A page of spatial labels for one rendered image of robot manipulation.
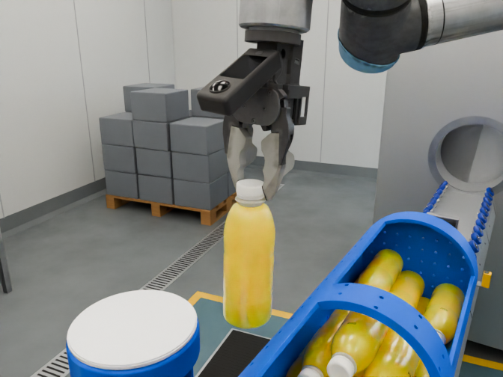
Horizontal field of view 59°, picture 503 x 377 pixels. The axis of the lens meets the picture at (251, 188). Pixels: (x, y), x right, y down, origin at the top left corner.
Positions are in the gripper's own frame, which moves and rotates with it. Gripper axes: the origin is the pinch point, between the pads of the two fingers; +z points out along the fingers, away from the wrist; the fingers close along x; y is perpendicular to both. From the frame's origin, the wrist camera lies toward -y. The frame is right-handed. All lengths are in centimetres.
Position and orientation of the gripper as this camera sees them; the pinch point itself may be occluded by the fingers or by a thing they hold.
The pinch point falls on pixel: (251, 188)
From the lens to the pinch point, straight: 59.3
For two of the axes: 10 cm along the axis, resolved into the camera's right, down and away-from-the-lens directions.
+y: 5.5, -1.6, 8.2
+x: -8.3, -2.0, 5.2
